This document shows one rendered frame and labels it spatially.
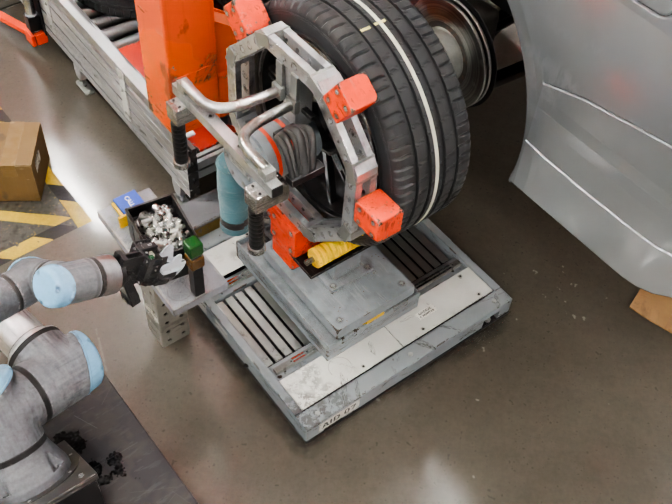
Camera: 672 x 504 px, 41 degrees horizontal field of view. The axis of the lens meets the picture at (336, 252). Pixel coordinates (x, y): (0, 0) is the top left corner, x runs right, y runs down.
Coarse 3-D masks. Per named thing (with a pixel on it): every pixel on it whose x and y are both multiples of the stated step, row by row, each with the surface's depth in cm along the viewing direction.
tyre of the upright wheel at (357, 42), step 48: (288, 0) 208; (336, 0) 204; (384, 0) 205; (336, 48) 198; (384, 48) 198; (432, 48) 202; (384, 96) 195; (432, 96) 201; (384, 144) 199; (432, 144) 203; (432, 192) 212; (384, 240) 222
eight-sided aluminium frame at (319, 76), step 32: (256, 32) 207; (288, 32) 205; (288, 64) 201; (320, 64) 198; (320, 96) 195; (352, 128) 199; (352, 160) 198; (352, 192) 204; (320, 224) 234; (352, 224) 211
